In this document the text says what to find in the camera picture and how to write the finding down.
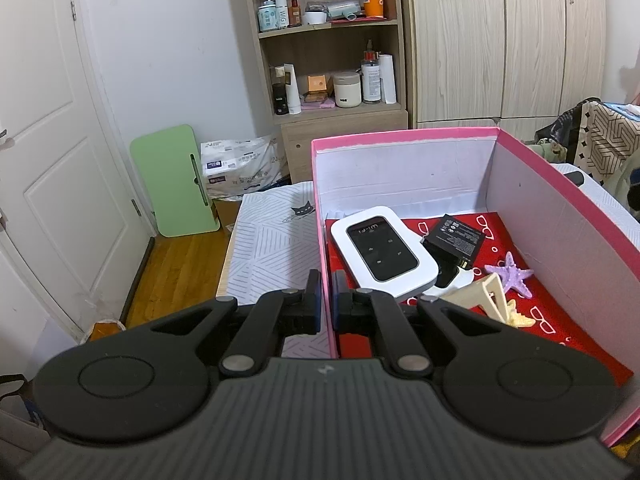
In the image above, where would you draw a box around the light green cloth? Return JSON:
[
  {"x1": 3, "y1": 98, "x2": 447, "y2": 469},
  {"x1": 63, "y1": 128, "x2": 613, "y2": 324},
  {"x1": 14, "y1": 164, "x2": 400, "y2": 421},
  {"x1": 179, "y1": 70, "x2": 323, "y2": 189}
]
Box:
[{"x1": 532, "y1": 137, "x2": 568, "y2": 163}]

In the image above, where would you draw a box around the light wooden wardrobe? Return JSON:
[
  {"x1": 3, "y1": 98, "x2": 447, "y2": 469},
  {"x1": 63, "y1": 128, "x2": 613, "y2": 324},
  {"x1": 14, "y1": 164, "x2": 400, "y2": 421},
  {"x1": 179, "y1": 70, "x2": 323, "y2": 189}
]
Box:
[{"x1": 397, "y1": 0, "x2": 608, "y2": 141}]

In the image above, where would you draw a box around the white door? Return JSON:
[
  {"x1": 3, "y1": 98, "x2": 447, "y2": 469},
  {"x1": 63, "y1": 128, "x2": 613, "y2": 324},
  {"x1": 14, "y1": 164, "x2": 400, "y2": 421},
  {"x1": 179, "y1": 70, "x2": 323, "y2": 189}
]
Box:
[{"x1": 0, "y1": 0, "x2": 156, "y2": 341}]

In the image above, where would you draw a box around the green folding table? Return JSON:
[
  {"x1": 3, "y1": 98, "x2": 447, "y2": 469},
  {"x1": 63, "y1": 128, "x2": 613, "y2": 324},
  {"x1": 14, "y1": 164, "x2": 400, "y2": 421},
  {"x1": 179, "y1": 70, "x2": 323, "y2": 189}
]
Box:
[{"x1": 130, "y1": 124, "x2": 221, "y2": 238}]

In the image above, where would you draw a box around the white plastic wrapped package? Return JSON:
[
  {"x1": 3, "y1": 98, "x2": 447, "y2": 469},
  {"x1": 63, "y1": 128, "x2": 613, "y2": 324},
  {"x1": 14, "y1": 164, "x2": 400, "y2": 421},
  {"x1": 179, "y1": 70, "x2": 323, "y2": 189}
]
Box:
[{"x1": 200, "y1": 135, "x2": 291, "y2": 200}]

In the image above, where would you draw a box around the tall white bottle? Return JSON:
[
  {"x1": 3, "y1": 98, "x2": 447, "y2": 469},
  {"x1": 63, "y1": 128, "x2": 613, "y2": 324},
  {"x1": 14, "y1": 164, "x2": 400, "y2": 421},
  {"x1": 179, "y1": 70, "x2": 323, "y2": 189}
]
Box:
[{"x1": 378, "y1": 53, "x2": 397, "y2": 105}]

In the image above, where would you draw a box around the white spray bottle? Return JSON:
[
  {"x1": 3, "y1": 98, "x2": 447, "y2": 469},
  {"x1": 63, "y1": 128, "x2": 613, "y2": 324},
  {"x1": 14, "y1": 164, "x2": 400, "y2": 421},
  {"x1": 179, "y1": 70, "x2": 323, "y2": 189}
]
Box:
[{"x1": 361, "y1": 40, "x2": 382, "y2": 105}]

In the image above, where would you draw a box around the geometric patterned cloth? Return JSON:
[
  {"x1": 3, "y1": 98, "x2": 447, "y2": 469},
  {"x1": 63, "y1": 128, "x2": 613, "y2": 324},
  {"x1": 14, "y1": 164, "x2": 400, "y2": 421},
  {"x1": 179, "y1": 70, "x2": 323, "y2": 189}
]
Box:
[{"x1": 537, "y1": 97, "x2": 640, "y2": 181}]

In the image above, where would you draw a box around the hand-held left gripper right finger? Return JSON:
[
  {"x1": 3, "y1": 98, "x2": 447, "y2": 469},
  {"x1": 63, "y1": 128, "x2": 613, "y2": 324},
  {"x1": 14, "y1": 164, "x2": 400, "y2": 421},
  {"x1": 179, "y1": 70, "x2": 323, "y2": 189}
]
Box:
[{"x1": 332, "y1": 270, "x2": 503, "y2": 378}]

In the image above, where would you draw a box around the orange bag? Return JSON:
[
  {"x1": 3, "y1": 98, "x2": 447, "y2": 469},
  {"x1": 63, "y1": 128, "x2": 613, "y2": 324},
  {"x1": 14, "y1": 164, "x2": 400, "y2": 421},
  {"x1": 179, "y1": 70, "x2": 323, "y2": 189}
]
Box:
[{"x1": 82, "y1": 319, "x2": 126, "y2": 343}]

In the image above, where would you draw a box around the purple starfish hair clip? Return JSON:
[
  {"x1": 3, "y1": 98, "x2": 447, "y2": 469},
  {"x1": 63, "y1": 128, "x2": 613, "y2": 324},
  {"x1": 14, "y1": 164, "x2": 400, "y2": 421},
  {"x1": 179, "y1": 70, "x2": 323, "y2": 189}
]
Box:
[{"x1": 484, "y1": 251, "x2": 535, "y2": 298}]

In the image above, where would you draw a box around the teal labelled jar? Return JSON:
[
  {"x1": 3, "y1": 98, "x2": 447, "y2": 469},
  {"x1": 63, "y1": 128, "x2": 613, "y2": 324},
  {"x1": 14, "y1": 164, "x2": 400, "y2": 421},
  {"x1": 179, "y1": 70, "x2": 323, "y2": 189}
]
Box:
[{"x1": 257, "y1": 0, "x2": 278, "y2": 32}]

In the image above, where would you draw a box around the white pocket router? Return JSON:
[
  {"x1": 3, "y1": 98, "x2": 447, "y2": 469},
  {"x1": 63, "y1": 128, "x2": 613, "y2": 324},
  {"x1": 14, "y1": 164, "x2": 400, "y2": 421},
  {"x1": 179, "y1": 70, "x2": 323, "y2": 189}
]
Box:
[
  {"x1": 330, "y1": 206, "x2": 440, "y2": 300},
  {"x1": 429, "y1": 265, "x2": 476, "y2": 297}
]

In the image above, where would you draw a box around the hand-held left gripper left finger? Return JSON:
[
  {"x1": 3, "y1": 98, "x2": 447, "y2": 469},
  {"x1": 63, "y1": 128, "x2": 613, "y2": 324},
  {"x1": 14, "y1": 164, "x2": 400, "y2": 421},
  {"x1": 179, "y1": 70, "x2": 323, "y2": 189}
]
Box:
[{"x1": 127, "y1": 269, "x2": 323, "y2": 378}]

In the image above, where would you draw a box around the yellow starfish hair clip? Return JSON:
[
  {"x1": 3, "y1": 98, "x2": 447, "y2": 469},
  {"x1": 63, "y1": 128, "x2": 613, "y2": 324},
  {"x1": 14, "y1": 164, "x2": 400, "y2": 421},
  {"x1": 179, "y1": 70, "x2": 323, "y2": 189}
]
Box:
[{"x1": 505, "y1": 300, "x2": 538, "y2": 330}]

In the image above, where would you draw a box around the black battery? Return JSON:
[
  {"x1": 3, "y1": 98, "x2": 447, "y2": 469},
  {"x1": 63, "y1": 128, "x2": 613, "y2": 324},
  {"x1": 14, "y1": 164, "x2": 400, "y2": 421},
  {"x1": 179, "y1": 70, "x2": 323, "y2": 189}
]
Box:
[{"x1": 421, "y1": 214, "x2": 488, "y2": 271}]

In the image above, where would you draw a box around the pink cardboard box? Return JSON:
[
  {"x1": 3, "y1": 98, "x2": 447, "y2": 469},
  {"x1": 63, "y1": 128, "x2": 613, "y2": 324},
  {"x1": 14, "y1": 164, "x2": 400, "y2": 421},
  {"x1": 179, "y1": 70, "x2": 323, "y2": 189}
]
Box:
[{"x1": 310, "y1": 126, "x2": 640, "y2": 451}]

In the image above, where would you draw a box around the wooden bookshelf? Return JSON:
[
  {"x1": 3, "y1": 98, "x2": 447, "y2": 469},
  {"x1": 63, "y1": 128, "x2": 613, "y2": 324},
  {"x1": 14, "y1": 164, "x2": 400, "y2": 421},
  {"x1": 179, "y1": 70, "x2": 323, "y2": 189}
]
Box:
[{"x1": 241, "y1": 0, "x2": 410, "y2": 186}]

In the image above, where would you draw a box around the cream plastic stand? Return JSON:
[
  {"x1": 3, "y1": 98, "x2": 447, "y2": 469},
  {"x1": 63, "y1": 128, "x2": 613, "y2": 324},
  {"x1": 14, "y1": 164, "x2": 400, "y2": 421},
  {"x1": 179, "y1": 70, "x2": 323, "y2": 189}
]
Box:
[{"x1": 440, "y1": 275, "x2": 518, "y2": 328}]

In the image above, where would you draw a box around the white lidded jar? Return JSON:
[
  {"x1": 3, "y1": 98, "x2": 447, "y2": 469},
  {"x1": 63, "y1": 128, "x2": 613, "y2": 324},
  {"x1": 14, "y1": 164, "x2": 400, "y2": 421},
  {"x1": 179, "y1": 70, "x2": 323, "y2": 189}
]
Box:
[{"x1": 332, "y1": 71, "x2": 362, "y2": 108}]

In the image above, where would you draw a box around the red printed box liner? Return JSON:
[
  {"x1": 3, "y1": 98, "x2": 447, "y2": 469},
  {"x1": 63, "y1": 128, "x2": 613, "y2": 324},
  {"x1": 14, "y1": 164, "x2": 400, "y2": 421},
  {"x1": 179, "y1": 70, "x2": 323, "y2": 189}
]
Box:
[{"x1": 324, "y1": 211, "x2": 635, "y2": 401}]

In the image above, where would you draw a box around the white cosmetic tube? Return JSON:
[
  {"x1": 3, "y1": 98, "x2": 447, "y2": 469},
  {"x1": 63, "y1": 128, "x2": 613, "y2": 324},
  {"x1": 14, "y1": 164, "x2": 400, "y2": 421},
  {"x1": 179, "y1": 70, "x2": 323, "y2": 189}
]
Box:
[{"x1": 282, "y1": 63, "x2": 302, "y2": 115}]

